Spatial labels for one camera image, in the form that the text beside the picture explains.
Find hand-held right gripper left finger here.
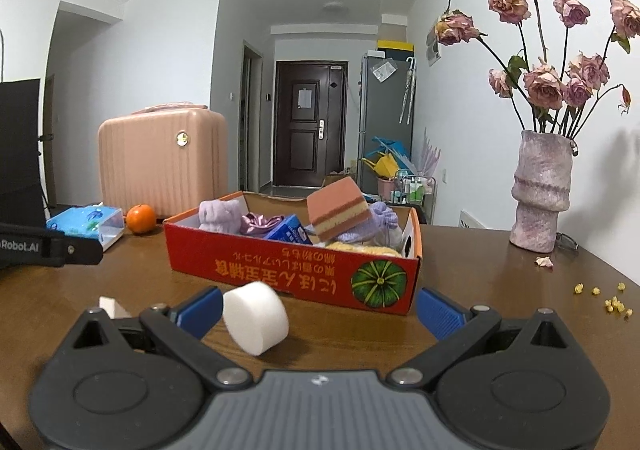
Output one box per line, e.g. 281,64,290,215
62,286,254,392

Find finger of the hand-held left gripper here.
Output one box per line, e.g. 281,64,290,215
45,225,104,267

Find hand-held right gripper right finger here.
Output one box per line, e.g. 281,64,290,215
387,287,577,392

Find white foam cylinder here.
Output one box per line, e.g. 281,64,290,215
222,281,290,357

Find red cardboard box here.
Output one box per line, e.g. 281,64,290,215
162,189,424,319

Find yellow plush toy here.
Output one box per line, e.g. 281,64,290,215
324,240,404,259

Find purple satin scrunchie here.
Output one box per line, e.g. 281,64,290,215
238,212,286,237

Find lavender drawstring pouch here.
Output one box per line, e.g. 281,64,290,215
327,201,401,247

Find small blue carton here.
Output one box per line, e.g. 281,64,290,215
263,213,309,245

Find pink and yellow sponge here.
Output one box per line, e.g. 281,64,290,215
305,177,372,241

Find blue tissue pack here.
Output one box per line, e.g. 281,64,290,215
46,203,125,251

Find orange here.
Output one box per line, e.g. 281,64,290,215
125,203,157,235

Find small white wedge sponge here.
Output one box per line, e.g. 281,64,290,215
98,296,132,322

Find black paper bag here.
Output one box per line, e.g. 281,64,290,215
0,78,47,231

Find white flat panel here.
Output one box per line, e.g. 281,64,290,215
458,208,489,230

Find pink ribbed suitcase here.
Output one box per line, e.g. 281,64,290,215
97,103,230,220

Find pink bucket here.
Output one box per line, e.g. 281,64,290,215
376,177,399,204

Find pink textured vase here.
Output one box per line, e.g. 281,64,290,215
509,129,574,254

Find brown cardboard box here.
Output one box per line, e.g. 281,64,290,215
319,172,351,191

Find scattered yellow crumbs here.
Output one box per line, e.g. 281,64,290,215
573,282,634,317

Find blue folding rack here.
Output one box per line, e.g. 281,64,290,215
367,133,411,179

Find grey refrigerator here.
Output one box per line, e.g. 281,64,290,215
357,49,416,196

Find dark brown door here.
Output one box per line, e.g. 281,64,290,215
273,59,350,189

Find folded clear umbrella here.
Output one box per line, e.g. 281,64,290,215
398,56,418,125

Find dried pink rose bouquet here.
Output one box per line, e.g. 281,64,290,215
427,0,640,139

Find white electrical panel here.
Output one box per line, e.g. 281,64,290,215
425,32,444,67

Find wire cart with bottles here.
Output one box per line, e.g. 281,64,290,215
394,168,437,224

